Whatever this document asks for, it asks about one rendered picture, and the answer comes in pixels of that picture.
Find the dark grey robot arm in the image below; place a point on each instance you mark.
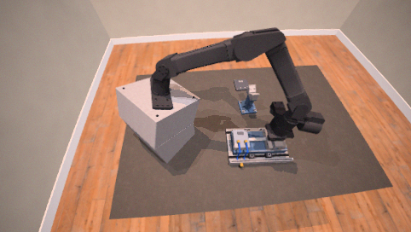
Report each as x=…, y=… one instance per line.
x=245, y=47

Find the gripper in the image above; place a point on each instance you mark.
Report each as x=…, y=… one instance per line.
x=278, y=134

